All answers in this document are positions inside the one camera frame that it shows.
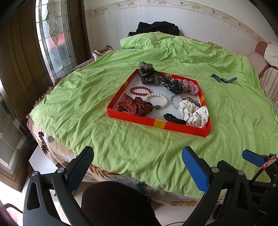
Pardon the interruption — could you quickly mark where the grey organza scrunchie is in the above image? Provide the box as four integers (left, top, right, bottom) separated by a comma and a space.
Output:
138, 62, 160, 86

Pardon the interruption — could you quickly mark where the floral patterned mattress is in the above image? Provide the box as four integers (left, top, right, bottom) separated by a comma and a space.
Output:
26, 45, 224, 207

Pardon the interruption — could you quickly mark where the dark round stool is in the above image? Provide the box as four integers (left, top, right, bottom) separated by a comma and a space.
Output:
81, 181, 161, 225

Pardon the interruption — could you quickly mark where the white dotted scrunchie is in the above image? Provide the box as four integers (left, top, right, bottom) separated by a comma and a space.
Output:
178, 100, 209, 128

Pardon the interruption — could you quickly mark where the floral striped quilt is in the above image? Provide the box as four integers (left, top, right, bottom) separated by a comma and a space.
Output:
260, 67, 278, 114

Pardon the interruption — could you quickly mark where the blue striped hair band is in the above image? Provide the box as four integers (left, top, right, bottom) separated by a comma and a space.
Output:
210, 74, 237, 84

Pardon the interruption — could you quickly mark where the pink checkered scrunchie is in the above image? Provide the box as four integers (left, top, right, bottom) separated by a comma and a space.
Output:
177, 79, 200, 96

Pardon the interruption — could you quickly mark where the red shallow box tray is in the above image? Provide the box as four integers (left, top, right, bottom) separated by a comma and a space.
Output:
107, 69, 212, 137

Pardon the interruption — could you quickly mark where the white floral pillow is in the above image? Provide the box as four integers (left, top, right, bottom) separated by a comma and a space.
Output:
264, 42, 278, 68

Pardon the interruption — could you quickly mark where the green bed sheet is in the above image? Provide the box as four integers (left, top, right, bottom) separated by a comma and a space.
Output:
29, 33, 277, 204

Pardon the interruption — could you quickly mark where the black floral scrunchie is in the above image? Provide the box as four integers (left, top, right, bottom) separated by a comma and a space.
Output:
158, 75, 183, 95

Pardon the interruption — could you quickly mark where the dark red dotted scrunchie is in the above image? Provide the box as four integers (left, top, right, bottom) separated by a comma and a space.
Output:
115, 94, 154, 116

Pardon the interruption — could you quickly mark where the stained glass wooden door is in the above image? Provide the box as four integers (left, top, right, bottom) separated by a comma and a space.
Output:
1, 1, 91, 191

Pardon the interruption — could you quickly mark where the black clothing pile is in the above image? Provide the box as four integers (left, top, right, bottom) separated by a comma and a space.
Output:
128, 21, 180, 37

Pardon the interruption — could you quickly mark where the clear bead bracelet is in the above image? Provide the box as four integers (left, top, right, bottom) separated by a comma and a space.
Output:
169, 94, 183, 110

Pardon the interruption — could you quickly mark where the white pearl bracelet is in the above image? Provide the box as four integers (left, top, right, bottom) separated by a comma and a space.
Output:
144, 93, 169, 110

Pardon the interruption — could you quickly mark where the red bead bracelet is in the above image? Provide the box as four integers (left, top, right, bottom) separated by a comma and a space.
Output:
129, 86, 152, 97

